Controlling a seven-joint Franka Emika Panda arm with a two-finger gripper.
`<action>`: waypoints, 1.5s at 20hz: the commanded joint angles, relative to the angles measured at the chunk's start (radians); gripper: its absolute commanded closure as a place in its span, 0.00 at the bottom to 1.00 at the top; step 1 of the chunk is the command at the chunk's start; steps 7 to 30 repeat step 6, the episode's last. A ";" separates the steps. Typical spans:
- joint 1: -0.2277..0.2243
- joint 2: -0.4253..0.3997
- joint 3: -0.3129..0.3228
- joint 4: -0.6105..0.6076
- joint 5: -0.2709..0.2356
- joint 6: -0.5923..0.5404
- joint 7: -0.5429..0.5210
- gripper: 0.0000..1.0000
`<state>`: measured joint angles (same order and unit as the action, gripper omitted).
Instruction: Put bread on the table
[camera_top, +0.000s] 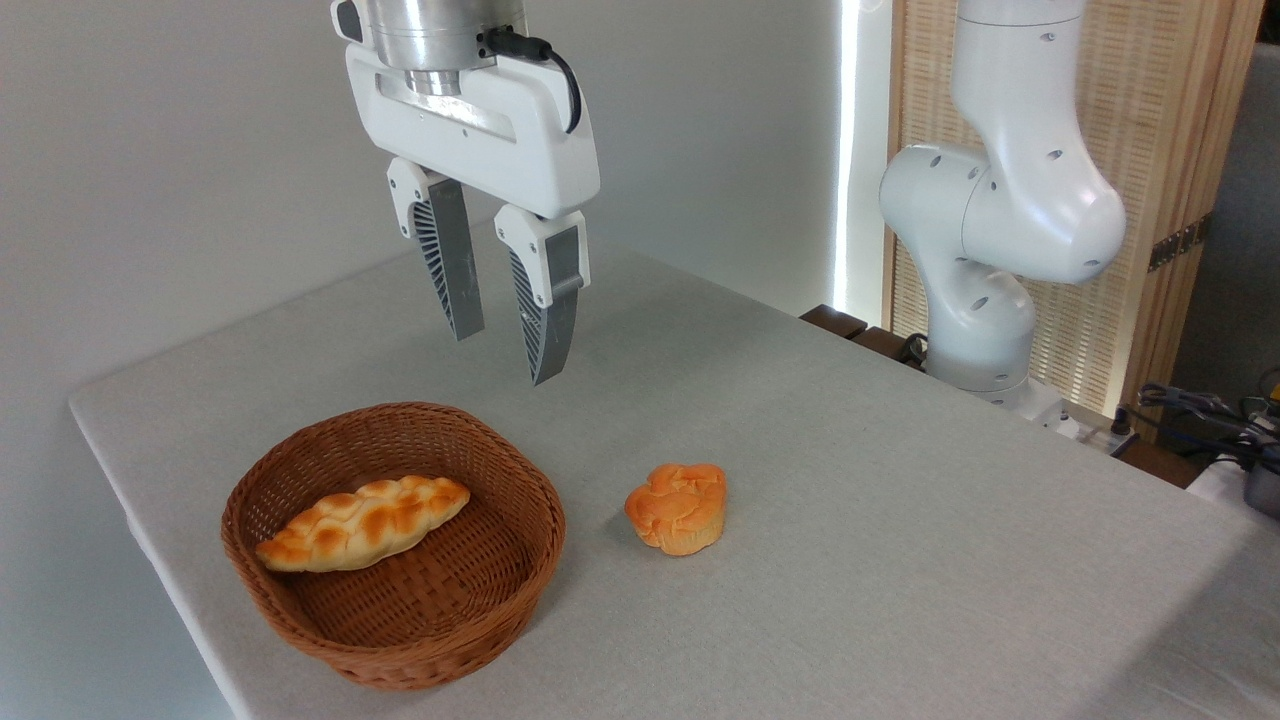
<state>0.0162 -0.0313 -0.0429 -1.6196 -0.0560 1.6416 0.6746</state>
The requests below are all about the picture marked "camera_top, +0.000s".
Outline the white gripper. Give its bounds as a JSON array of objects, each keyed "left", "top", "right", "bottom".
[{"left": 345, "top": 42, "right": 602, "bottom": 387}]

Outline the round orange bread bun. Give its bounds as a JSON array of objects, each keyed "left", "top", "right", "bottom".
[{"left": 624, "top": 462, "right": 728, "bottom": 557}]

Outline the long braided bread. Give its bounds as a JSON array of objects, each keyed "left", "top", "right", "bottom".
[{"left": 255, "top": 475, "right": 472, "bottom": 573}]

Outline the dark brown wooden block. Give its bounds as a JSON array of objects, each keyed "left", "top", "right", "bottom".
[
  {"left": 800, "top": 304, "right": 869, "bottom": 340},
  {"left": 850, "top": 325, "right": 927, "bottom": 372}
]

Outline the brown wicker basket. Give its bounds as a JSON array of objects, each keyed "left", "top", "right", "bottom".
[{"left": 221, "top": 402, "right": 567, "bottom": 692}]

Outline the grey tablecloth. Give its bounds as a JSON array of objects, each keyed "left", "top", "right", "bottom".
[{"left": 68, "top": 235, "right": 1280, "bottom": 720}]

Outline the white power strip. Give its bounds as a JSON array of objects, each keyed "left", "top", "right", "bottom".
[{"left": 1058, "top": 403, "right": 1141, "bottom": 457}]

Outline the wooden folding screen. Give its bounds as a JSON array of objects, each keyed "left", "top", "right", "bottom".
[{"left": 885, "top": 0, "right": 1266, "bottom": 421}]

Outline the dark metal screen hinge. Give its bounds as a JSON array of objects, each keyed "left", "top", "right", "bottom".
[{"left": 1148, "top": 212, "right": 1213, "bottom": 273}]

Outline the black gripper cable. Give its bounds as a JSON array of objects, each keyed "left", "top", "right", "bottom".
[{"left": 480, "top": 27, "right": 583, "bottom": 135}]

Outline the bundle of dark cables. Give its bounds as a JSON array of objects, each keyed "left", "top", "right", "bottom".
[{"left": 1138, "top": 372, "right": 1280, "bottom": 453}]

